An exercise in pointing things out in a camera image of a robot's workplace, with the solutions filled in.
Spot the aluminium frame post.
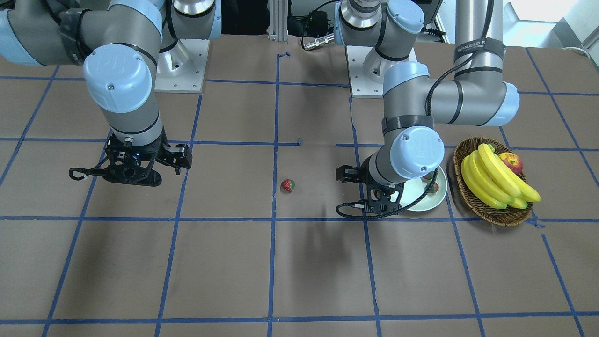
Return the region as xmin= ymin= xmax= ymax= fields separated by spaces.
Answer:
xmin=268 ymin=0 xmax=289 ymax=44

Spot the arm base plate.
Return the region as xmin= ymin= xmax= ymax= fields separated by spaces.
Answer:
xmin=154 ymin=40 xmax=210 ymax=94
xmin=346 ymin=45 xmax=400 ymax=99

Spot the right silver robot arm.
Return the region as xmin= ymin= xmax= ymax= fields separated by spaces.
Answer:
xmin=1 ymin=0 xmax=222 ymax=186

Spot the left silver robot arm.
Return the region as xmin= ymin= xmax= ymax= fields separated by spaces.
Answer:
xmin=334 ymin=0 xmax=520 ymax=220

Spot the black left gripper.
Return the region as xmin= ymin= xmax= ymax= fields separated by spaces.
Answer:
xmin=365 ymin=182 xmax=405 ymax=216

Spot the light green plate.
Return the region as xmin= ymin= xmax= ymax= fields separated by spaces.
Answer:
xmin=400 ymin=168 xmax=448 ymax=212

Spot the red apple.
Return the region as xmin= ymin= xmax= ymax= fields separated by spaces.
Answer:
xmin=498 ymin=152 xmax=523 ymax=175

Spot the wicker fruit basket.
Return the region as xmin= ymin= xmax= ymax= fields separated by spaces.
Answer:
xmin=452 ymin=137 xmax=541 ymax=226

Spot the red strawberry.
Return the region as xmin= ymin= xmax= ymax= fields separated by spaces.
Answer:
xmin=280 ymin=179 xmax=296 ymax=193
xmin=422 ymin=170 xmax=436 ymax=181
xmin=428 ymin=182 xmax=440 ymax=195

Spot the yellow banana bunch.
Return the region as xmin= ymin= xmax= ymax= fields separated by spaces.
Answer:
xmin=460 ymin=143 xmax=541 ymax=210

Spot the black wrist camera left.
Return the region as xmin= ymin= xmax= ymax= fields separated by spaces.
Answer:
xmin=335 ymin=165 xmax=367 ymax=183

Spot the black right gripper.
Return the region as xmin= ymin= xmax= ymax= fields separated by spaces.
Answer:
xmin=101 ymin=131 xmax=193 ymax=186

